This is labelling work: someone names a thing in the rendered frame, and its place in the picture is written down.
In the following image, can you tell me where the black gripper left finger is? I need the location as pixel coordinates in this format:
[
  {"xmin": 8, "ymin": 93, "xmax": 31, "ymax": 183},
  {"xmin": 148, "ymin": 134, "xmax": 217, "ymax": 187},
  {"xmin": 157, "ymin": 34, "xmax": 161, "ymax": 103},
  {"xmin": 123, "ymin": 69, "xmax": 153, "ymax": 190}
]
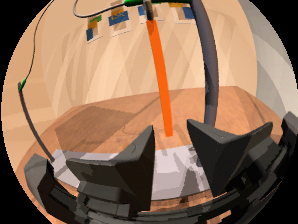
[{"xmin": 65, "ymin": 124, "xmax": 156, "ymax": 212}]

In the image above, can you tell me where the orange handle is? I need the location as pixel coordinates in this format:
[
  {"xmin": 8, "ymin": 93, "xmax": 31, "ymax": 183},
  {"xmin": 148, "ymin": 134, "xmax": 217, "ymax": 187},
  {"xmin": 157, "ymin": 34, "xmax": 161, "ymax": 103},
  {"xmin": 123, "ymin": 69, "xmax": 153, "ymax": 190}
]
[{"xmin": 142, "ymin": 0, "xmax": 173, "ymax": 137}]

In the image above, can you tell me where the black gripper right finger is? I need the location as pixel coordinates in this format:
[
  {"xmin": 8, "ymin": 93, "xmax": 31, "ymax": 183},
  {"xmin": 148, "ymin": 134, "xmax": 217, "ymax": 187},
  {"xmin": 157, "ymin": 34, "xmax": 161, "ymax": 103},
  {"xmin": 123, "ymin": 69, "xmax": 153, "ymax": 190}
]
[{"xmin": 186, "ymin": 119, "xmax": 273, "ymax": 197}]

